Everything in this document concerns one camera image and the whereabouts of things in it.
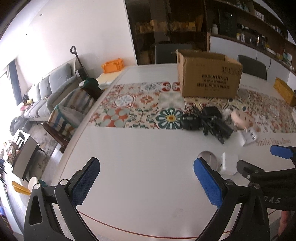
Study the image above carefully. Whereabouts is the white cube adapter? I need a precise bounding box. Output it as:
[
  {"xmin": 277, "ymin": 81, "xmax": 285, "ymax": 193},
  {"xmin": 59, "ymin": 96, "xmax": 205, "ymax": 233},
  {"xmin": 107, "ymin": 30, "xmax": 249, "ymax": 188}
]
[{"xmin": 219, "ymin": 152, "xmax": 238, "ymax": 175}]

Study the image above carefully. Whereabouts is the silver round speaker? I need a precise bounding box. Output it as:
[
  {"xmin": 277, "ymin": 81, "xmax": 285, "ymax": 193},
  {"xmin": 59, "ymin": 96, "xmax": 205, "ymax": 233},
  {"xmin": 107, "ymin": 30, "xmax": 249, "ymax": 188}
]
[{"xmin": 198, "ymin": 151, "xmax": 218, "ymax": 171}]

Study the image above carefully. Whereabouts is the white robot cat figurine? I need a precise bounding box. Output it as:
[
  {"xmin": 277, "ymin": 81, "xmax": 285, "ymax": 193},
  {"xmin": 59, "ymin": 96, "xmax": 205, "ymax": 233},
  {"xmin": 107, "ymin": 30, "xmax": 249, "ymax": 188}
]
[{"xmin": 222, "ymin": 108, "xmax": 232, "ymax": 121}]

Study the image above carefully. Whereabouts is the black power adapter with cable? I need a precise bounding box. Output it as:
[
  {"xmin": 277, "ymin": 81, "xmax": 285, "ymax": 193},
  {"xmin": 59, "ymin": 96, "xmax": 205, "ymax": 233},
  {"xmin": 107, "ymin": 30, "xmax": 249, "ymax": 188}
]
[{"xmin": 186, "ymin": 106, "xmax": 218, "ymax": 136}]

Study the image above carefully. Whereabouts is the white battery charger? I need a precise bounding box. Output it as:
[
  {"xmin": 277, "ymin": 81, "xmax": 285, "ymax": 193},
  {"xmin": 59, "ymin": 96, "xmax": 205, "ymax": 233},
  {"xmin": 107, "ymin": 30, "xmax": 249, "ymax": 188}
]
[{"xmin": 238, "ymin": 128, "xmax": 258, "ymax": 146}]

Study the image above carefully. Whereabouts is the pink doll head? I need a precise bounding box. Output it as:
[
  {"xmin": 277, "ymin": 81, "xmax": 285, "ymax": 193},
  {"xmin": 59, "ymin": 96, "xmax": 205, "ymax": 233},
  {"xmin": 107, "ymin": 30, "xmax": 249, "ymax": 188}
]
[{"xmin": 230, "ymin": 110, "xmax": 253, "ymax": 131}]

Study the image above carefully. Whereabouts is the woven yellow basket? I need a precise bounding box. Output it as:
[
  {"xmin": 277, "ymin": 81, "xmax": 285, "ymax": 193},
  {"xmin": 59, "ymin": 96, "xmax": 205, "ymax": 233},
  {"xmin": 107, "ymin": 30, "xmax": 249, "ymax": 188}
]
[{"xmin": 273, "ymin": 78, "xmax": 296, "ymax": 107}]

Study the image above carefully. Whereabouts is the black side table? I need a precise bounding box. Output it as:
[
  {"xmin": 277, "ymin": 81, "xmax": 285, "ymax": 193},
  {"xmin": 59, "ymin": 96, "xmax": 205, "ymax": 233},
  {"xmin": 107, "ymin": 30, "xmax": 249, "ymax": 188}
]
[{"xmin": 12, "ymin": 130, "xmax": 45, "ymax": 181}]

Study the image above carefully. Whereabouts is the black computer mouse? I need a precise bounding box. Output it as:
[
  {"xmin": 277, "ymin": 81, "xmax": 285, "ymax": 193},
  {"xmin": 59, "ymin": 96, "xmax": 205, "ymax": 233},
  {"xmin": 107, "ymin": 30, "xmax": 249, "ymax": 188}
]
[{"xmin": 180, "ymin": 113, "xmax": 201, "ymax": 131}]

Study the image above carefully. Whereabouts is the striped cushion chair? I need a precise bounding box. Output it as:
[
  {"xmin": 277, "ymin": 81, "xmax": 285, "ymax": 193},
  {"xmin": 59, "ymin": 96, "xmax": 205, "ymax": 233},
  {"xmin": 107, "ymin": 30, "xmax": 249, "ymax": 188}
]
[{"xmin": 42, "ymin": 78, "xmax": 103, "ymax": 153}]

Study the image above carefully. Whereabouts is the brown cardboard box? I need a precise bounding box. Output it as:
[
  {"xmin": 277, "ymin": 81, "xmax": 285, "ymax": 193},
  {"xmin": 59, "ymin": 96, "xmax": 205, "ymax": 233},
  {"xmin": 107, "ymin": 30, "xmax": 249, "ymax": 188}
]
[{"xmin": 176, "ymin": 49, "xmax": 243, "ymax": 99}]

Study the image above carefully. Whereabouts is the patterned tile table runner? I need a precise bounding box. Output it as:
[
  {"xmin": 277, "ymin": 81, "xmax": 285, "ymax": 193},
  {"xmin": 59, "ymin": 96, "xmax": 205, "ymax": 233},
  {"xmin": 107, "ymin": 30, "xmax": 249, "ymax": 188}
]
[{"xmin": 89, "ymin": 82, "xmax": 295, "ymax": 133}]

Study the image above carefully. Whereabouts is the grey sofa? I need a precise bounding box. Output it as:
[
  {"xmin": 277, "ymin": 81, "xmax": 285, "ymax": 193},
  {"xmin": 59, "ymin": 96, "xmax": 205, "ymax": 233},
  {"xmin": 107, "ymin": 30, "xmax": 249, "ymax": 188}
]
[{"xmin": 23, "ymin": 58, "xmax": 80, "ymax": 121}]

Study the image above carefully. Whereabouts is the dark wooden shelf unit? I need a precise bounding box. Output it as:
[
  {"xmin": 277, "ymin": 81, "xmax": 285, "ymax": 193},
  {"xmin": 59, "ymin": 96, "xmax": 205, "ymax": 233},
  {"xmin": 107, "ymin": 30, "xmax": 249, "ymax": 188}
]
[{"xmin": 125, "ymin": 1, "xmax": 295, "ymax": 78}]

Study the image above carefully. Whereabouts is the black upright vacuum cleaner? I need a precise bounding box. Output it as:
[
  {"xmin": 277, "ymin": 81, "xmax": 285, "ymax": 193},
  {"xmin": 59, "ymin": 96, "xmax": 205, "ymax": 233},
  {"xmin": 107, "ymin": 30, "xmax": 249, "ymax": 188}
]
[{"xmin": 70, "ymin": 46, "xmax": 89, "ymax": 81}]

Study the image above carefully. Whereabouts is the dark dining chair left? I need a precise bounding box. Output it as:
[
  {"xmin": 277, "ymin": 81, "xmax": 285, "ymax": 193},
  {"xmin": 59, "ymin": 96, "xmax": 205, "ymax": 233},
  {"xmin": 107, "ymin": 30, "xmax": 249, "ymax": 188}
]
[{"xmin": 154, "ymin": 43, "xmax": 193, "ymax": 64}]

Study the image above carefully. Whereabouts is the orange plastic crate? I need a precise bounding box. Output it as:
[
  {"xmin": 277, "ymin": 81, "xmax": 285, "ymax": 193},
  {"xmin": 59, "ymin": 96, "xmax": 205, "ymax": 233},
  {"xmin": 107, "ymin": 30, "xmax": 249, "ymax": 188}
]
[{"xmin": 101, "ymin": 58, "xmax": 124, "ymax": 74}]

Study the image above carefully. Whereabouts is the black rectangular device with strap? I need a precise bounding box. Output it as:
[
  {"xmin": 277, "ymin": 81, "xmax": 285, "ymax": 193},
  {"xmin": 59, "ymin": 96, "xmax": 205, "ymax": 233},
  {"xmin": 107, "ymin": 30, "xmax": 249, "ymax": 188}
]
[{"xmin": 211, "ymin": 117, "xmax": 233, "ymax": 144}]

